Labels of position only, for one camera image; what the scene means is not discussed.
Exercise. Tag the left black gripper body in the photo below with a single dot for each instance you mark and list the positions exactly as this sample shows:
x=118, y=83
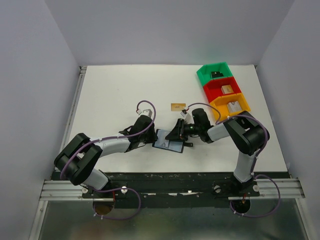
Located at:
x=152, y=135

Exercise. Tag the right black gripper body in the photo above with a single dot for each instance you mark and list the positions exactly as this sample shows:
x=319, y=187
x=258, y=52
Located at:
x=180, y=130

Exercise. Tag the gold credit card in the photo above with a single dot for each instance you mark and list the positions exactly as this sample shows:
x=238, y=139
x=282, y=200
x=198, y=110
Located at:
x=177, y=107

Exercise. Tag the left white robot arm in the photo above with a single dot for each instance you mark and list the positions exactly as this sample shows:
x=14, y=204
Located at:
x=77, y=160

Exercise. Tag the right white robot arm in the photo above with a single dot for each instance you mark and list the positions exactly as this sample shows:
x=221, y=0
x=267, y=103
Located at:
x=248, y=134

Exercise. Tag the yellow plastic bin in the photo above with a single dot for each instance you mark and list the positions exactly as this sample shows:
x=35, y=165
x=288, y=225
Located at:
x=221, y=105

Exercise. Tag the white box in yellow bin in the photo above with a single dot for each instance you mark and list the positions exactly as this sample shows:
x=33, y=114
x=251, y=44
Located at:
x=234, y=106

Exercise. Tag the red plastic bin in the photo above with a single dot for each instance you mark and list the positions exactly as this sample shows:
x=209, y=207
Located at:
x=214, y=88

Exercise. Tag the white box in red bin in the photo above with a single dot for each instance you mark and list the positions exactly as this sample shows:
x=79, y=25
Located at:
x=227, y=89

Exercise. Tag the green plastic bin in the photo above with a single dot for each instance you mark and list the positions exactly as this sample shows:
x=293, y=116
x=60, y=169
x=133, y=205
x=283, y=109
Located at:
x=204, y=72

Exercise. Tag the black part in green bin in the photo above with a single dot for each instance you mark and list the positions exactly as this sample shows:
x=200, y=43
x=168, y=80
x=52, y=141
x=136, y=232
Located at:
x=216, y=74

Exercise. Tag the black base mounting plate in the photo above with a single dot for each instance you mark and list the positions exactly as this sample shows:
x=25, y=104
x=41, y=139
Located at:
x=173, y=190

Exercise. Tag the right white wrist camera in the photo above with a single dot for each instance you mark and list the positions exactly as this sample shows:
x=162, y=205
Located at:
x=185, y=115

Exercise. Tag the aluminium extrusion rail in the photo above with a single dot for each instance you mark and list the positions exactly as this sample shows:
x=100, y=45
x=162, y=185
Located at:
x=63, y=190

